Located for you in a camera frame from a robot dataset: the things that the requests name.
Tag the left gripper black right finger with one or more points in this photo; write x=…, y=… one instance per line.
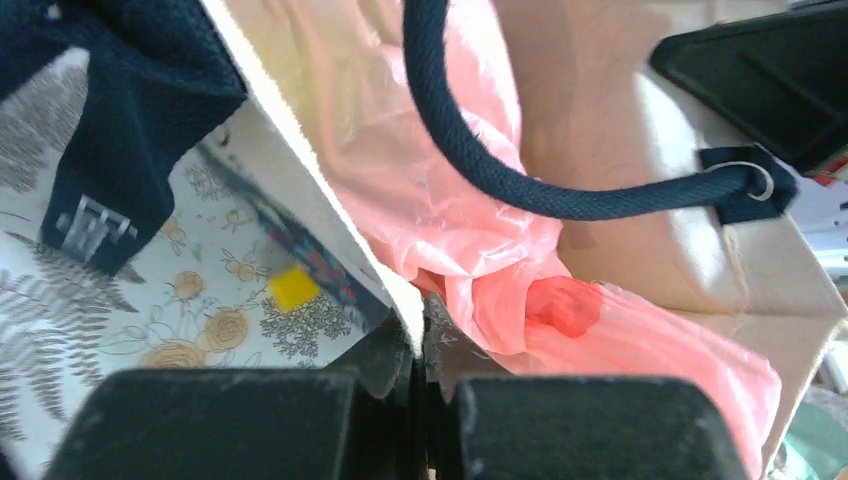
x=486, y=423

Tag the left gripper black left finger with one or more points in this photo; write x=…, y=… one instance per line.
x=342, y=421

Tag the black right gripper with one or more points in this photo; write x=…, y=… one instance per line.
x=780, y=79

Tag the pink plastic grocery bag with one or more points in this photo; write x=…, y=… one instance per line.
x=330, y=139

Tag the yellow small block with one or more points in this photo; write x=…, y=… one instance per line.
x=292, y=288

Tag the floral patterned table mat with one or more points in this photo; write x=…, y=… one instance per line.
x=198, y=295

